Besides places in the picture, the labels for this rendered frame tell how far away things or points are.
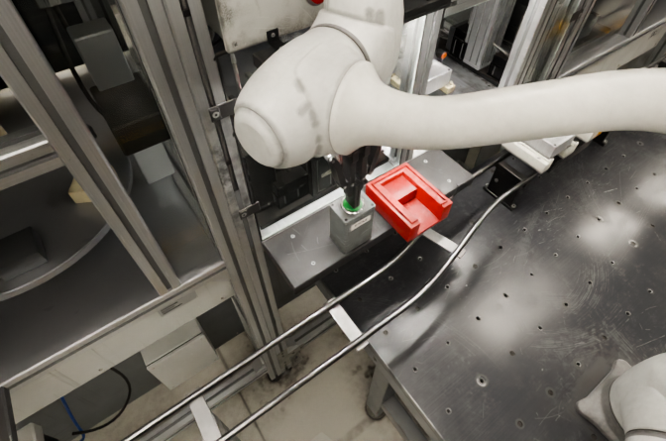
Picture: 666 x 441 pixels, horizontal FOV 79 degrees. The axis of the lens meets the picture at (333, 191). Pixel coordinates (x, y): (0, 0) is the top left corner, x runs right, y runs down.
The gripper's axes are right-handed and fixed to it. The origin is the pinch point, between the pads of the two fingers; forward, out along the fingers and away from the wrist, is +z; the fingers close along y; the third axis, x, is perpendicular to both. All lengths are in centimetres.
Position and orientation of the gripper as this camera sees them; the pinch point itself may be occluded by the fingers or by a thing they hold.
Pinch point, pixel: (353, 191)
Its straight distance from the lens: 79.0
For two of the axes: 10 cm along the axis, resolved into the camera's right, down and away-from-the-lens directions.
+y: -8.2, 4.4, -3.7
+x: 5.8, 6.2, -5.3
